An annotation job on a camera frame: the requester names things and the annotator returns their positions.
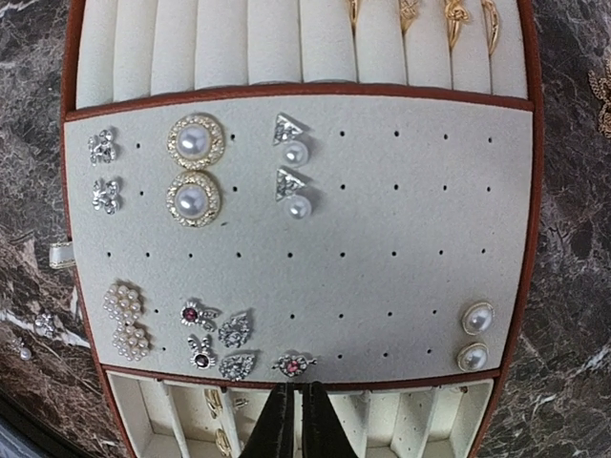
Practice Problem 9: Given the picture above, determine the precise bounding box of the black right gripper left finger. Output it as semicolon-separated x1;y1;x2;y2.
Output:
240;383;289;458

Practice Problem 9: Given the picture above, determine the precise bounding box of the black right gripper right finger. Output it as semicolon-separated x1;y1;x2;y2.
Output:
302;382;357;458

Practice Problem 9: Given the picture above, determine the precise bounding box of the pink stone silver earring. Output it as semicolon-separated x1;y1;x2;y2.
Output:
272;354;317;378

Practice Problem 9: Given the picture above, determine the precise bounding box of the brown jewelry display tray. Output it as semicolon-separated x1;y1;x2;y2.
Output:
50;1;543;457

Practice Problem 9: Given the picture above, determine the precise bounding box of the silver leaf earring lower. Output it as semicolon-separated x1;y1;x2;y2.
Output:
219;353;257;382

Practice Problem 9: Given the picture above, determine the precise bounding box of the silver leaf earring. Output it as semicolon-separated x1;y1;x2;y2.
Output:
219;353;257;382
218;310;252;348

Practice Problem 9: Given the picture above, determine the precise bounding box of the purple stone earring lower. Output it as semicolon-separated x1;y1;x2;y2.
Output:
187;334;217;370

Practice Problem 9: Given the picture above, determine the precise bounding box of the purple stone earring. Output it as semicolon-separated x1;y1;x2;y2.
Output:
187;334;217;370
180;299;221;332

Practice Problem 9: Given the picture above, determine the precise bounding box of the silver leaf earring upper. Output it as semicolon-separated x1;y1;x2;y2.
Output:
218;310;252;348

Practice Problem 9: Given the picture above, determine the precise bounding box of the purple stone earring upper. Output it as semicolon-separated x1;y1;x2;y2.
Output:
180;299;221;332

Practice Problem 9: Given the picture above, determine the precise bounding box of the small pearl stud lower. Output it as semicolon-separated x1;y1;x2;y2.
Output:
456;343;489;372

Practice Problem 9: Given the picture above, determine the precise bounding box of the small pearl stud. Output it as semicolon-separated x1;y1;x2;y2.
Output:
456;343;489;372
461;302;495;336

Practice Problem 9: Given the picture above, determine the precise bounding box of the pearl cluster earring lower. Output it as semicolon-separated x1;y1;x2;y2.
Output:
113;323;150;362

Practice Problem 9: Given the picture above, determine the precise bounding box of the pearl cluster earring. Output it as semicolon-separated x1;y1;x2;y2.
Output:
113;323;150;362
103;283;142;325

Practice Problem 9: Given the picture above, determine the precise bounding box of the small pearl stud upper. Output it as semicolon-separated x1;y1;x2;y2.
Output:
461;302;495;336

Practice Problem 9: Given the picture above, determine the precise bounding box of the pearl cluster earring upper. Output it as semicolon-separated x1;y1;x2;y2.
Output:
103;283;142;325

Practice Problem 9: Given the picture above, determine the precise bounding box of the large gold pearl earring lower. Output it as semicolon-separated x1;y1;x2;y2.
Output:
166;171;221;228

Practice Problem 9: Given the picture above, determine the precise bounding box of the large gold pearl earring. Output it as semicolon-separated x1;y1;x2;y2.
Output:
166;171;221;228
166;114;225;171

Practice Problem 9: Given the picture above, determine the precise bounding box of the triangle pearl earring lower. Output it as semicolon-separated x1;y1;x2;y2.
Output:
275;167;313;220

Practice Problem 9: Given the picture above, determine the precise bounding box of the triangle pearl earring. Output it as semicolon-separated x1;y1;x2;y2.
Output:
272;113;310;168
275;167;313;220

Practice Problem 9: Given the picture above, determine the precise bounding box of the loose pearl drop earring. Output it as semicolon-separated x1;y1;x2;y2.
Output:
11;338;32;361

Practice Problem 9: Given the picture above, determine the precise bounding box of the silver crystal earring lower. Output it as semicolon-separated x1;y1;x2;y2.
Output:
92;179;120;215

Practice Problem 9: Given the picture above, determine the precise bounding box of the silver crystal earring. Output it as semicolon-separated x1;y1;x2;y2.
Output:
88;129;116;166
92;179;120;215

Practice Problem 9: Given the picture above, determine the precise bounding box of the large gold pearl earring upper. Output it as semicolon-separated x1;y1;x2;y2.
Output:
166;114;225;171

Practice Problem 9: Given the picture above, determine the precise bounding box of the triangle pearl earring upper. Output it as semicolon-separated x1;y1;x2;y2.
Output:
272;113;310;168

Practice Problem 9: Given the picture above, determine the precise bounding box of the silver crystal earring upper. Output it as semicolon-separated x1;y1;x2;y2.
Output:
88;129;116;166

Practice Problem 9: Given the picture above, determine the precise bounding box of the gold ring in roll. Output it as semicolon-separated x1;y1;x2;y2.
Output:
441;0;469;52

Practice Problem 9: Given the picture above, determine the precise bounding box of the gold chain necklace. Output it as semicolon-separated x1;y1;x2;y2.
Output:
587;64;611;139

